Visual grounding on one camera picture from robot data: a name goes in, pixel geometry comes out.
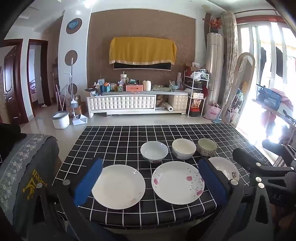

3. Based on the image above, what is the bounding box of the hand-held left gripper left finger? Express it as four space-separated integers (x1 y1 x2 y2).
23 158 103 241

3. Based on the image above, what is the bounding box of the cardboard box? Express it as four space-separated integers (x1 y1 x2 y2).
66 95 87 116

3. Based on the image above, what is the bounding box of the red garment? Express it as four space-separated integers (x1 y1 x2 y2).
261 110 277 137

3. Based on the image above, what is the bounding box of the white wire shelf rack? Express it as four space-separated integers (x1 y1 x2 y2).
184 70 210 117

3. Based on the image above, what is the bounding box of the pink bag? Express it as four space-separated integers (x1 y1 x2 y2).
206 103 221 120

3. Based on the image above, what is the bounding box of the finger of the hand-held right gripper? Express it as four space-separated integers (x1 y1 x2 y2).
232 148 294 179
262 139 296 161

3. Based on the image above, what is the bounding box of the black checkered tablecloth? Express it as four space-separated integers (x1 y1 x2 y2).
52 123 275 226

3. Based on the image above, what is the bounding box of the hanging dark garment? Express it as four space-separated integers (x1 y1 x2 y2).
260 47 267 79
276 46 284 78

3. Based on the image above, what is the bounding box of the standing air conditioner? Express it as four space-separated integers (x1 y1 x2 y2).
206 32 225 105

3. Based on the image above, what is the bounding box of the grey broom with white handle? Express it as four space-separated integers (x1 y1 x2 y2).
70 58 79 110

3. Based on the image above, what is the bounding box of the plain white plate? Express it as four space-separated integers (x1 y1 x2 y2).
92 164 146 210

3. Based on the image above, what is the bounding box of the bear print white plate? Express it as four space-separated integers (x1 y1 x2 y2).
208 157 240 183

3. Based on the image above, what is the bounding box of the dark wooden door frame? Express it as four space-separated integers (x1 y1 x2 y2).
27 39 52 116

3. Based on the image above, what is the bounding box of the blue plastic basket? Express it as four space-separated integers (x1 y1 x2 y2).
255 84 282 111

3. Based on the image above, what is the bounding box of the wooden standing mirror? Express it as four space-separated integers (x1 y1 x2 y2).
221 53 255 128

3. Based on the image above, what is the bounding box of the white mop bucket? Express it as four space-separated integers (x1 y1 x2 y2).
51 111 70 129

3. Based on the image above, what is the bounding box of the blue patterned bowl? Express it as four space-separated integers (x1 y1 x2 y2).
197 138 218 157

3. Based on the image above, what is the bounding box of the plain white bowl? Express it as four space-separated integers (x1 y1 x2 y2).
172 138 197 160

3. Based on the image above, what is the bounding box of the white dustpan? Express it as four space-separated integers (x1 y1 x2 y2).
73 113 88 126

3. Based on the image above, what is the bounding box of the dark wooden door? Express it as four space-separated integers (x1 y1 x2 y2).
0 39 23 123

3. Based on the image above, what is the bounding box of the white bowl with pink flower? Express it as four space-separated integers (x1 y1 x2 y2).
140 141 169 164

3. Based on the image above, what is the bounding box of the white tufted TV cabinet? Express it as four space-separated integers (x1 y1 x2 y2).
87 90 189 118

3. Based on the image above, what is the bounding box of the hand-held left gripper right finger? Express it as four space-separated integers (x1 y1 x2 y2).
198 158 275 241

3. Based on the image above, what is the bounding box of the pink clothes pile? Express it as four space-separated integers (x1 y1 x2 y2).
270 88 294 109

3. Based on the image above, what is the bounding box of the black cloth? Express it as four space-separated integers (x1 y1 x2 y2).
0 123 27 163

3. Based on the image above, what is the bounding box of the yellow cloth cover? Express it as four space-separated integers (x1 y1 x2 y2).
109 37 177 66

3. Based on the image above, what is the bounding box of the vase of red flowers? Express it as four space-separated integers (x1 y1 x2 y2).
203 17 223 33

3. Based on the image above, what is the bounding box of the black television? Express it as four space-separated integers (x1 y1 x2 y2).
113 62 173 71

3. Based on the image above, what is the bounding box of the patterned beige curtain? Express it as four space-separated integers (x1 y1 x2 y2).
222 11 238 109

